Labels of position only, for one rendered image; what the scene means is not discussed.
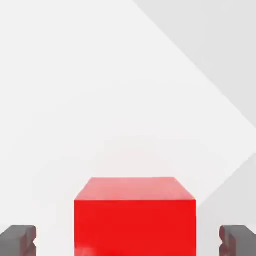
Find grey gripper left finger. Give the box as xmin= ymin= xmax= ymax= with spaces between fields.
xmin=0 ymin=225 xmax=38 ymax=256

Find small red cube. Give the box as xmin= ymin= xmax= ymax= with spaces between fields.
xmin=74 ymin=176 xmax=197 ymax=256

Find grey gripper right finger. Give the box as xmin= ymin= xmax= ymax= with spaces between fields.
xmin=219 ymin=225 xmax=256 ymax=256

